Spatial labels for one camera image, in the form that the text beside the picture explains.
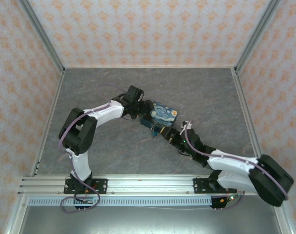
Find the starry night painted box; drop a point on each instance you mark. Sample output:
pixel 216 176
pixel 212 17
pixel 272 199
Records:
pixel 162 114

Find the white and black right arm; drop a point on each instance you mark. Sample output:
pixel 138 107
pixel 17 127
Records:
pixel 267 192

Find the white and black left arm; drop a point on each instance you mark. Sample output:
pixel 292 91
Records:
pixel 79 165

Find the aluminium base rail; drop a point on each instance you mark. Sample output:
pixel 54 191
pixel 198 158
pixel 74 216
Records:
pixel 147 185

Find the aluminium table side rail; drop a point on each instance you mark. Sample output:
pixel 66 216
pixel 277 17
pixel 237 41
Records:
pixel 247 114
pixel 49 124

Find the aluminium frame corner post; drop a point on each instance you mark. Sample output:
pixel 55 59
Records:
pixel 256 36
pixel 44 36

